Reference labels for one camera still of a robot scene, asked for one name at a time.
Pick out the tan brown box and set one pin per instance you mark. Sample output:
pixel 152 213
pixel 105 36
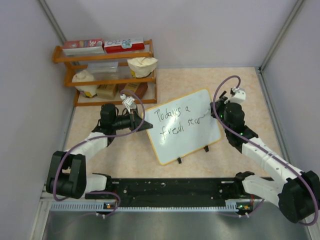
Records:
pixel 107 91

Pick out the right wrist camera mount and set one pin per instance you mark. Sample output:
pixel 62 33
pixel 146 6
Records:
pixel 238 95

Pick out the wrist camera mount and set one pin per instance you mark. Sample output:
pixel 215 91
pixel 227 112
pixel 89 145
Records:
pixel 238 95
pixel 127 101

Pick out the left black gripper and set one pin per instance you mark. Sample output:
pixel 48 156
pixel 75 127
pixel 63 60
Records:
pixel 135 121

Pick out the cream paper bag right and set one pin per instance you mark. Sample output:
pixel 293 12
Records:
pixel 141 67

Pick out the white black marker pen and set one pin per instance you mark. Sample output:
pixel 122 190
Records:
pixel 221 95

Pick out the red white box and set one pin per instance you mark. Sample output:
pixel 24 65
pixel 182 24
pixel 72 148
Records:
pixel 124 45
pixel 84 47

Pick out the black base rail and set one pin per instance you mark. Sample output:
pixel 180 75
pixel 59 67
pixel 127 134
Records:
pixel 175 192

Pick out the wooden three tier shelf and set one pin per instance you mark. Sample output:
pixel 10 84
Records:
pixel 124 77

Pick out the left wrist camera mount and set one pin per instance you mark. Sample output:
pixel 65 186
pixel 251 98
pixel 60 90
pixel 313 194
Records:
pixel 127 101

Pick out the black whiteboard clip right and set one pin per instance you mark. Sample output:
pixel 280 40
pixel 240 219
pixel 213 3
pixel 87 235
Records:
pixel 206 148

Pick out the clear plastic container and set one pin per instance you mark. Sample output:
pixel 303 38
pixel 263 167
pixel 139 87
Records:
pixel 104 70

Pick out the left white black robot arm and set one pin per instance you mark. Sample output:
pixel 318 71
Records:
pixel 67 175

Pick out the red white box left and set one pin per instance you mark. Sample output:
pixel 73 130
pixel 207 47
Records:
pixel 84 47

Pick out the red white box right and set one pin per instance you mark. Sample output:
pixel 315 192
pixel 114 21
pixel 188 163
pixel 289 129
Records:
pixel 124 45

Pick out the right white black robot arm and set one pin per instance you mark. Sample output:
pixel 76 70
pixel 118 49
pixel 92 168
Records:
pixel 295 192

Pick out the yellow framed whiteboard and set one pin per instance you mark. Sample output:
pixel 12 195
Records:
pixel 182 126

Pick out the reddish brown packet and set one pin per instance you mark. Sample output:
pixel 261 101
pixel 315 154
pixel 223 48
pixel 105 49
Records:
pixel 138 88

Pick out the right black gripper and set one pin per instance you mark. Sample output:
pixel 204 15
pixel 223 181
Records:
pixel 220 104

